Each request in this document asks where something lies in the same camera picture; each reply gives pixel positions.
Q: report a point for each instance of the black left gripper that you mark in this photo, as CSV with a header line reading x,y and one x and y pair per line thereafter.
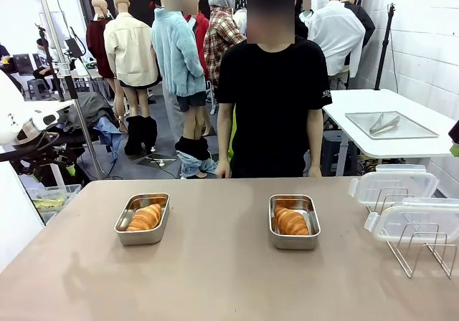
x,y
50,158

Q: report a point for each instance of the perforated metal baking tray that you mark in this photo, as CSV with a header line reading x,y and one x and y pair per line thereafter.
x,y
412,129

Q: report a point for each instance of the metal bread tongs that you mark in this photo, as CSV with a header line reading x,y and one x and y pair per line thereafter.
x,y
384,124

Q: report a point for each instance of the clear plastic clip lid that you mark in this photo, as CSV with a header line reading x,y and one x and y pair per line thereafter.
x,y
391,185
419,217

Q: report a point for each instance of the golden croissant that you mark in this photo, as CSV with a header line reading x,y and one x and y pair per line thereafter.
x,y
145,218
291,221

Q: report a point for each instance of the rectangular steel container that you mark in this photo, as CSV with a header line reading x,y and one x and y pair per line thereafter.
x,y
140,238
294,244

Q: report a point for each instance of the person's right forearm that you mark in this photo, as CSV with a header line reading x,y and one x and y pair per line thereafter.
x,y
226,131

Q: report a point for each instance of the person's left forearm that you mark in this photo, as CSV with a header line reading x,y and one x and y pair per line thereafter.
x,y
315,138

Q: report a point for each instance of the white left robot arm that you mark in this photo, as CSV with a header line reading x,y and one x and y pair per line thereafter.
x,y
14,109

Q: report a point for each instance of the person's left hand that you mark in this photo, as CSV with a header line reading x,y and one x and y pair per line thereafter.
x,y
315,171

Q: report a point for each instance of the person's right hand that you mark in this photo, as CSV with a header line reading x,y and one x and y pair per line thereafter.
x,y
223,168

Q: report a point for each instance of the clear crate with yellow bag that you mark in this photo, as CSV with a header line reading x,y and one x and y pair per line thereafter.
x,y
54,201

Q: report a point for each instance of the silver metal pole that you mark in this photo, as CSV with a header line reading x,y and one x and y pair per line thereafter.
x,y
89,138

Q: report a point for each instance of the blue cloth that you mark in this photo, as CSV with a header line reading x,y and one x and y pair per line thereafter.
x,y
107,131

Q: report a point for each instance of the white work table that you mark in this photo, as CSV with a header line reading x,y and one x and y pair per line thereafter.
x,y
54,103

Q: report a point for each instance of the grey cloth pile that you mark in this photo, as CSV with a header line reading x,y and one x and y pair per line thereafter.
x,y
95,106

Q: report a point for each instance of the grey plastic stool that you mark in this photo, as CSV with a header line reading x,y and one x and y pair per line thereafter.
x,y
36,88

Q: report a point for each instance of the black boots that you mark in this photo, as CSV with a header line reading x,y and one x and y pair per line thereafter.
x,y
140,134

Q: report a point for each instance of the white side table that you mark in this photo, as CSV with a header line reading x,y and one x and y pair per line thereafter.
x,y
358,102

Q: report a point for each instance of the seated person in background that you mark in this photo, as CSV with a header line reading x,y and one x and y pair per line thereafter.
x,y
43,61

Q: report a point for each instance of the black tripod stand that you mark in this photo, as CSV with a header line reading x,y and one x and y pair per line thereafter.
x,y
385,48

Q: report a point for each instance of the dark stool under table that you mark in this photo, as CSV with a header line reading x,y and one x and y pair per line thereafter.
x,y
335,149

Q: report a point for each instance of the mannequin in dark red coat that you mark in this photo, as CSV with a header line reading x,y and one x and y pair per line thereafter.
x,y
98,45

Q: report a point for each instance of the black and denim trousers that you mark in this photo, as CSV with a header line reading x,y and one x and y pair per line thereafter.
x,y
195,156

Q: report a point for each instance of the mannequin in cream jacket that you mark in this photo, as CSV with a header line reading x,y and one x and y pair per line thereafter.
x,y
129,52

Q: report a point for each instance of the mannequin in black white jacket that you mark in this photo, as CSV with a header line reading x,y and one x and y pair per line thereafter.
x,y
365,23

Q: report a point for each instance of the mannequin in white shirt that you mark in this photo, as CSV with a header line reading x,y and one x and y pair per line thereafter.
x,y
337,38

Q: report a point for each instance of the mannequin in light blue fleece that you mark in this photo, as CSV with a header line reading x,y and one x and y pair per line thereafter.
x,y
175,56

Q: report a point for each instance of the person in black t-shirt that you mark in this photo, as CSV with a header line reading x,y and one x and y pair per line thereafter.
x,y
272,102

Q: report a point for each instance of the mannequin in black top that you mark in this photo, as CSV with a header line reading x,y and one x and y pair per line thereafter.
x,y
302,27

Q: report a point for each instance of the mannequin in red jacket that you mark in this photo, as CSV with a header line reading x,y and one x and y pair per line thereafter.
x,y
201,31

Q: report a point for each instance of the mannequin in plaid hooded shirt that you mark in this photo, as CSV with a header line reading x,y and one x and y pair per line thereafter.
x,y
222,41

